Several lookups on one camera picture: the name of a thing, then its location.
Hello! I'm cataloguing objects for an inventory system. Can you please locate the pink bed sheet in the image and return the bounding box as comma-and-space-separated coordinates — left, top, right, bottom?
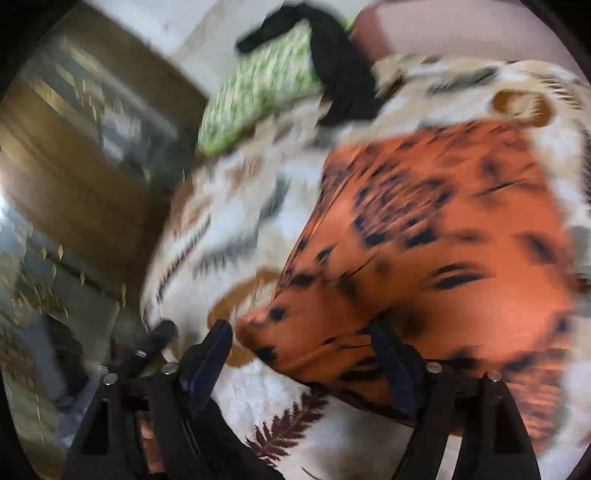
348, 0, 574, 66

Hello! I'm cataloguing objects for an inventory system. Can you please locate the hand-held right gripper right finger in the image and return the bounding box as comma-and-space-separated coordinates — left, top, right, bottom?
368, 320, 542, 480

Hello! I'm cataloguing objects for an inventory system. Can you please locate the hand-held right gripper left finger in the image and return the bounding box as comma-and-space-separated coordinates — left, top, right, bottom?
62, 319, 234, 480

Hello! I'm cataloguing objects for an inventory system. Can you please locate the orange floral garment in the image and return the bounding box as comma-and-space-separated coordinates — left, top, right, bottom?
235, 115, 588, 462

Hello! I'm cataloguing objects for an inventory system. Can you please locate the green patterned pillow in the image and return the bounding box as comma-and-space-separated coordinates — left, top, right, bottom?
198, 23, 325, 156

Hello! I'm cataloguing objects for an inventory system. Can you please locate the black cloth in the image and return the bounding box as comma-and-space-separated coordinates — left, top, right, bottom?
235, 2, 387, 128

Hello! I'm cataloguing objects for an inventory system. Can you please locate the wooden glass-front cabinet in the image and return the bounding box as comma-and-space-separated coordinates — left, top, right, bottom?
0, 4, 209, 462

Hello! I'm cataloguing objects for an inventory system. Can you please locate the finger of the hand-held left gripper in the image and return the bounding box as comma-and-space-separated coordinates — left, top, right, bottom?
110, 320, 181, 376

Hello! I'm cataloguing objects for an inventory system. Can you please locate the cream leaf-print blanket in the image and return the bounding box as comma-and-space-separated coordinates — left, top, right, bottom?
139, 51, 591, 480

